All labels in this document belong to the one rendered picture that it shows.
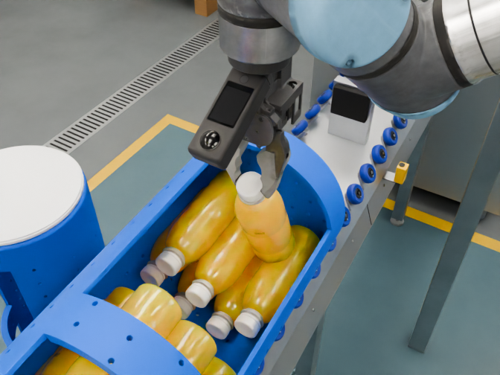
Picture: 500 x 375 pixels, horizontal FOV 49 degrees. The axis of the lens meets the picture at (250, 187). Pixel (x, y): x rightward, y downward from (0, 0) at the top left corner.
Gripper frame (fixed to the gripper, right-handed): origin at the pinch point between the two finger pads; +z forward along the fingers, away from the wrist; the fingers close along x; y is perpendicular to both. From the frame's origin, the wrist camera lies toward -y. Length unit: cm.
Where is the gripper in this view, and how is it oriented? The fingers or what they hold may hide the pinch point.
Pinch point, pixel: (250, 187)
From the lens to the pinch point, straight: 74.5
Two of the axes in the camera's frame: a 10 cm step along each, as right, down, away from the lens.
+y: 4.9, -6.1, 6.3
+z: 0.0, 7.2, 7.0
